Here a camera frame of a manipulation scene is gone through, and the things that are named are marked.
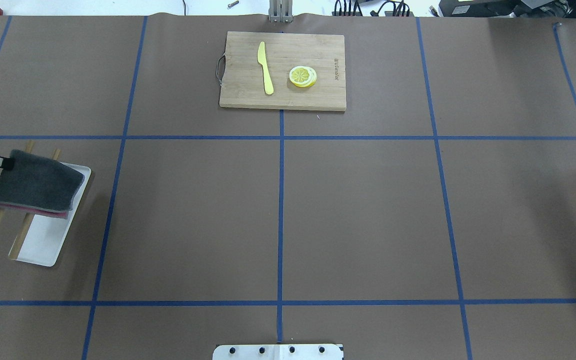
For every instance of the pink cloth under grey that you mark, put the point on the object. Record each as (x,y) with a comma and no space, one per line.
(36,211)

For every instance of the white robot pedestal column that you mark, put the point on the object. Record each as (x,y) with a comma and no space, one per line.
(303,351)

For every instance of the yellow plastic knife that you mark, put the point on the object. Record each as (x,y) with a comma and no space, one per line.
(268,85)

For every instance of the white rectangular tray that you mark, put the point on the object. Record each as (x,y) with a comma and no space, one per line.
(44,239)

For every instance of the aluminium frame post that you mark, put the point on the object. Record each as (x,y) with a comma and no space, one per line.
(280,11)

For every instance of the yellow lemon slice toy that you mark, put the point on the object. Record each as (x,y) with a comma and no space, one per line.
(302,76)

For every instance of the grey wiping cloth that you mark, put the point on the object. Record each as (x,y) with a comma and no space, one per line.
(39,183)

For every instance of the bamboo cutting board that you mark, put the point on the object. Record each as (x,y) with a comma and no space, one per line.
(242,80)

